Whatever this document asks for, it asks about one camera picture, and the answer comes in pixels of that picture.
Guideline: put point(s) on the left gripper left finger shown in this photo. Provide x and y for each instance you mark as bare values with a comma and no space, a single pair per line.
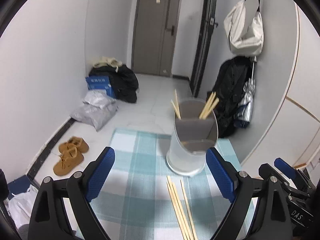
82,189

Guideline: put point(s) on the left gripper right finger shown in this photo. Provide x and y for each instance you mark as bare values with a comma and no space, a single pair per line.
237,187

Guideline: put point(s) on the teal plaid placemat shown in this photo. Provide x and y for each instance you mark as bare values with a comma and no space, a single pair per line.
134,202

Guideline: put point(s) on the silver folded umbrella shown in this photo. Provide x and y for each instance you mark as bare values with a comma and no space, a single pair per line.
245,107

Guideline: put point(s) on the black clothes pile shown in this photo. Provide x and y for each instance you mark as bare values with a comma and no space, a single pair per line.
122,80

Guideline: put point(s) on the white shoulder bag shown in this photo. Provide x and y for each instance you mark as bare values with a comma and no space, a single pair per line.
241,40

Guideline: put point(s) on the white plastic bag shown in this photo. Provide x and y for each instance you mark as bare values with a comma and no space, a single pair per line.
21,206

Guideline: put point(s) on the tan suede shoe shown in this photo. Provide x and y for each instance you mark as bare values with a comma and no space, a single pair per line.
77,142
69,160

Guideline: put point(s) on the grey plastic parcel bag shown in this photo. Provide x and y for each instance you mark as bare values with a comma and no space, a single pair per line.
97,109

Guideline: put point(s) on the beige garment on pile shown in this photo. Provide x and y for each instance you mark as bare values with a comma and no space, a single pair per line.
108,61

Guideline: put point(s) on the white utensil holder cup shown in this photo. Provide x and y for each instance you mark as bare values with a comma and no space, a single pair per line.
191,138

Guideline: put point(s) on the black jacket hanging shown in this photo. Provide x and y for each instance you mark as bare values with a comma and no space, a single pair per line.
229,88

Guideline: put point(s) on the blue cardboard box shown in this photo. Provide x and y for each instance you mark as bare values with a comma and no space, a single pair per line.
100,83

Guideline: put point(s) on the grey door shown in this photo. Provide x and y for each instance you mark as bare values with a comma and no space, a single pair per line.
154,36

